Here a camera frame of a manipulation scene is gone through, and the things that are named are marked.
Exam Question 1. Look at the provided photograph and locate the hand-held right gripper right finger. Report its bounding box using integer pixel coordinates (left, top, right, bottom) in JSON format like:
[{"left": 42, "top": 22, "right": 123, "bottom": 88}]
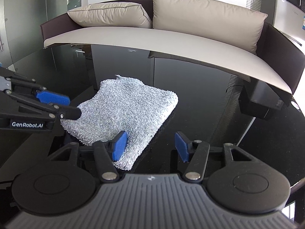
[{"left": 175, "top": 131, "right": 259, "bottom": 181}]

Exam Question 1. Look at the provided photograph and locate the grey fluffy towel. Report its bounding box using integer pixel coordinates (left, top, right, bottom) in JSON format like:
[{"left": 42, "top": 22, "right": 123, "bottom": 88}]
[{"left": 61, "top": 75, "right": 179, "bottom": 171}]

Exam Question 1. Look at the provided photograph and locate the large beige cushion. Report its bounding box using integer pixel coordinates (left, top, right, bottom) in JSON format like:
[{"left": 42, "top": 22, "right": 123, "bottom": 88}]
[{"left": 150, "top": 0, "right": 269, "bottom": 55}]

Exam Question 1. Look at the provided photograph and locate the brown sofa with beige seat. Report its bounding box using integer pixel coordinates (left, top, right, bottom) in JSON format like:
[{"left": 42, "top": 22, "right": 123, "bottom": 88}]
[{"left": 40, "top": 0, "right": 305, "bottom": 96}]

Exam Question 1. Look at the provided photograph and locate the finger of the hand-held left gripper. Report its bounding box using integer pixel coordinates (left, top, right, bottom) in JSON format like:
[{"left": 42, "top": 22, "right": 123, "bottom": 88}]
[
  {"left": 0, "top": 67, "right": 71, "bottom": 106},
  {"left": 0, "top": 90, "right": 82, "bottom": 120}
]

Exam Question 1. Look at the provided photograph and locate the silver mini fridge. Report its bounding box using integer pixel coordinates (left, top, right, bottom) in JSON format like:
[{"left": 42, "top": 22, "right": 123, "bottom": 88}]
[{"left": 273, "top": 0, "right": 305, "bottom": 46}]

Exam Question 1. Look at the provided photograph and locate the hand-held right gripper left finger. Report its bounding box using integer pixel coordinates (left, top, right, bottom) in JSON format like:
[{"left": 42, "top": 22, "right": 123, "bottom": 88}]
[{"left": 47, "top": 130, "right": 128, "bottom": 183}]

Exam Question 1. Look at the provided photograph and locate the small beige cushion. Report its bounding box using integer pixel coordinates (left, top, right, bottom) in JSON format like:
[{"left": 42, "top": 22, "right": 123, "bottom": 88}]
[{"left": 66, "top": 2, "right": 153, "bottom": 29}]

